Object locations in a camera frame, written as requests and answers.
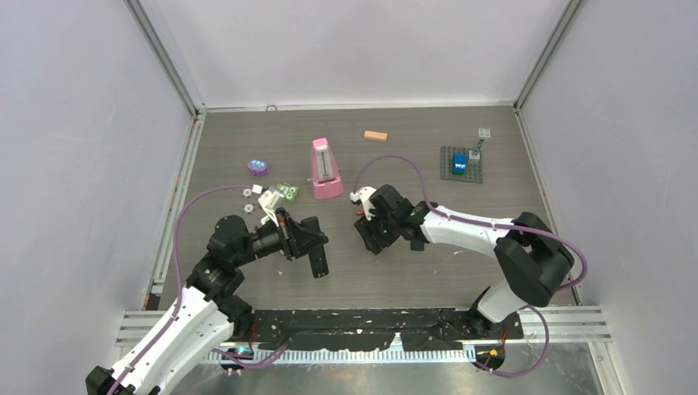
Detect wooden block far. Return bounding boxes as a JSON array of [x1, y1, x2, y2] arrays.
[[363, 130, 388, 142]]

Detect green monster toy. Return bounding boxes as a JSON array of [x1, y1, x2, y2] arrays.
[[277, 183, 300, 202]]

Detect grey lego baseplate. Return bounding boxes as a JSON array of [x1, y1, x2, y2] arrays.
[[440, 146, 483, 184]]

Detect blue lego brick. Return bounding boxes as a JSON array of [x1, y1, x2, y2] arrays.
[[451, 152, 468, 175]]

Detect grey lego tower piece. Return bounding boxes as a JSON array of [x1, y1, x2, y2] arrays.
[[468, 138, 485, 163]]

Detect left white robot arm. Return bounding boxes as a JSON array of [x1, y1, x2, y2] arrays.
[[86, 207, 329, 394]]

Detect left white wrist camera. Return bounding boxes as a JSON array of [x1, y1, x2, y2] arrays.
[[251, 184, 284, 226]]

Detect purple round toy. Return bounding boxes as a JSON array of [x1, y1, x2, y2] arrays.
[[247, 159, 269, 177]]

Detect pink metronome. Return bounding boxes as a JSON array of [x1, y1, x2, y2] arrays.
[[310, 138, 343, 200]]

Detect black bar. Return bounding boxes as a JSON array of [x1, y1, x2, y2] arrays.
[[308, 247, 329, 278]]

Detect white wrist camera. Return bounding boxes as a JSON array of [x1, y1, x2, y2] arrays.
[[350, 186, 376, 221], [251, 184, 284, 226]]

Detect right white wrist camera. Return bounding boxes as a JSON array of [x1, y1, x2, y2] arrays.
[[350, 186, 376, 221]]

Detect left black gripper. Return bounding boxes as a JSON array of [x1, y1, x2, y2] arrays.
[[233, 207, 328, 267]]

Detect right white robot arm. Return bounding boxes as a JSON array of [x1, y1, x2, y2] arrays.
[[350, 184, 575, 338]]

